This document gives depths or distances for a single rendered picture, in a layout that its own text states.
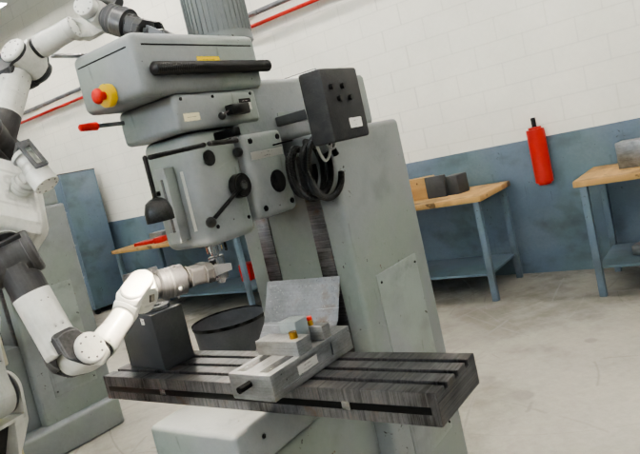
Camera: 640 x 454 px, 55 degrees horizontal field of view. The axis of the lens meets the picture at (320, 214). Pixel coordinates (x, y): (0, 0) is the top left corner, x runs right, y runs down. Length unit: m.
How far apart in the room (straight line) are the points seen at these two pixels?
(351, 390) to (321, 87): 0.82
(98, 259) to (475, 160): 5.53
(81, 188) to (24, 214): 7.42
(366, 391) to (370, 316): 0.57
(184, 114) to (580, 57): 4.30
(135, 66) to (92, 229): 7.60
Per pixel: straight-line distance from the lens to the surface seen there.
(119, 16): 1.91
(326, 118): 1.75
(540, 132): 5.53
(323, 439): 1.97
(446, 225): 6.08
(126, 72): 1.64
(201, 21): 1.97
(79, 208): 9.08
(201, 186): 1.70
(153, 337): 2.07
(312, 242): 2.06
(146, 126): 1.75
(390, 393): 1.48
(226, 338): 3.70
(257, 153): 1.85
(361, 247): 2.03
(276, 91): 2.00
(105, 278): 9.20
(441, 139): 5.96
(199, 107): 1.72
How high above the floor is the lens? 1.49
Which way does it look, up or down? 6 degrees down
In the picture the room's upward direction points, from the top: 13 degrees counter-clockwise
